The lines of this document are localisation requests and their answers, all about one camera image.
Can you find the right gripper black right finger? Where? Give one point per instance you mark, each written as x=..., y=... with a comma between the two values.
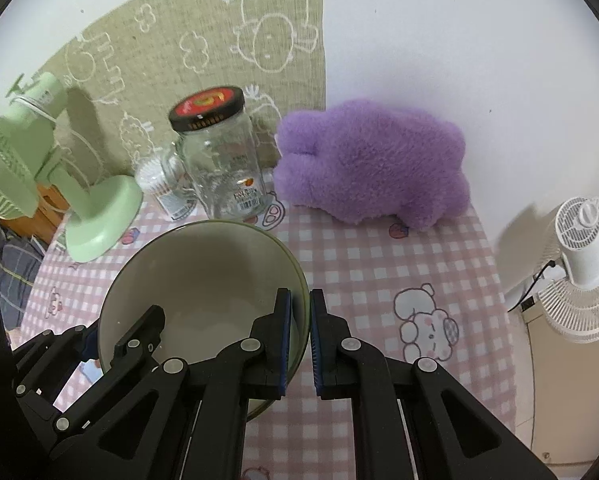
x=411, y=421

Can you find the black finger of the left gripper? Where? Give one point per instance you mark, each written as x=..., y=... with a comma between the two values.
x=44, y=364
x=132, y=360

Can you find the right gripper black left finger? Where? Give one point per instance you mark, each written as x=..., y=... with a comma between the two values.
x=186, y=422

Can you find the floral ceramic bowl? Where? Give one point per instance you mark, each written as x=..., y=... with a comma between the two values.
x=213, y=279

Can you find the grey plaid pillow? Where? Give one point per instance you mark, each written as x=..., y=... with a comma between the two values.
x=20, y=260

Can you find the wooden bed headboard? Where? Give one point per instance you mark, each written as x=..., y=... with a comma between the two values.
x=46, y=220

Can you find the cotton swab container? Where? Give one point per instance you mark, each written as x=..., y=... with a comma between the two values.
x=163, y=178

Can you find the white clip fan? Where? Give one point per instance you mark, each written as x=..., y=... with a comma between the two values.
x=565, y=280

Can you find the green desk fan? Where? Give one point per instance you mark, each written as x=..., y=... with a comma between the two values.
x=31, y=158

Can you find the glass jar with lid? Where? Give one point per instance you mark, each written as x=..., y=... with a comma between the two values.
x=216, y=144

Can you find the purple plush toy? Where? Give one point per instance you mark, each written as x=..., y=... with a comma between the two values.
x=360, y=160

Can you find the green patterned wall mat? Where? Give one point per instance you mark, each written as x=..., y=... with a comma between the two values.
x=127, y=70

